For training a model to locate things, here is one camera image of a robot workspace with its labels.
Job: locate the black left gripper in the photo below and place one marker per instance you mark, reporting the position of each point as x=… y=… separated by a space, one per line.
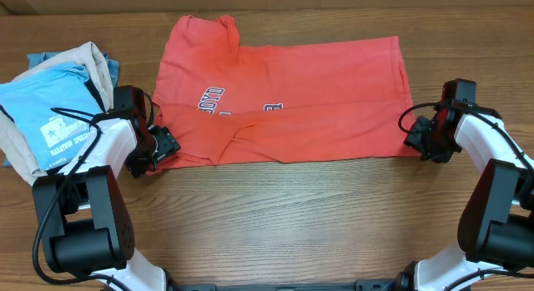
x=168 y=143

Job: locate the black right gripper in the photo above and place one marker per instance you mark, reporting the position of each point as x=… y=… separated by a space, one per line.
x=412 y=140

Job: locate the red printed t-shirt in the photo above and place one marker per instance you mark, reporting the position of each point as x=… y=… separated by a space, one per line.
x=229 y=103

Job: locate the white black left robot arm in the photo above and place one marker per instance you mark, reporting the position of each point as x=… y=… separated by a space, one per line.
x=84 y=230

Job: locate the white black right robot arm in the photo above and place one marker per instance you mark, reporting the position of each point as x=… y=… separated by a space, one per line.
x=490 y=240

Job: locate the light blue folded t-shirt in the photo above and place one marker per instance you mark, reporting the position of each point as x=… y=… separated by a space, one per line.
x=54 y=139

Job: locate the beige folded garment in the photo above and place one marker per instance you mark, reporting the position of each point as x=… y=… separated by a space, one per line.
x=104 y=75

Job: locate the blue denim folded garment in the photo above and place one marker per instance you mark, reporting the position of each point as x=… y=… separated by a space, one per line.
x=33 y=137

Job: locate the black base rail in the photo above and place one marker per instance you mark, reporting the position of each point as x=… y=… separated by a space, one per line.
x=359 y=285

